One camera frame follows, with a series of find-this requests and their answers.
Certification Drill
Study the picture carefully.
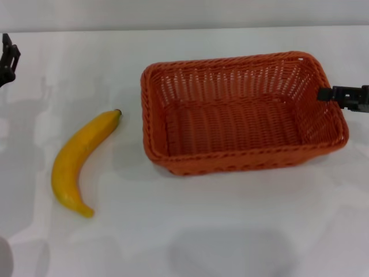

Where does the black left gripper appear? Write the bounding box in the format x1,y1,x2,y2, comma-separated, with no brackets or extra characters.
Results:
0,33,21,87

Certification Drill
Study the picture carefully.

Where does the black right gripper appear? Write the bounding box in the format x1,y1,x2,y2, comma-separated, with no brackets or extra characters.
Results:
317,85,369,113

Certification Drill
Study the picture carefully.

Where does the orange woven plastic basket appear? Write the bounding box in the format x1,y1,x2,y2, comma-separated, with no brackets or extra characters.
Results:
140,51,349,177

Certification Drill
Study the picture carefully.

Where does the yellow banana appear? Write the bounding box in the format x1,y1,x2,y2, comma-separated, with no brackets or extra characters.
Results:
51,108,122,219

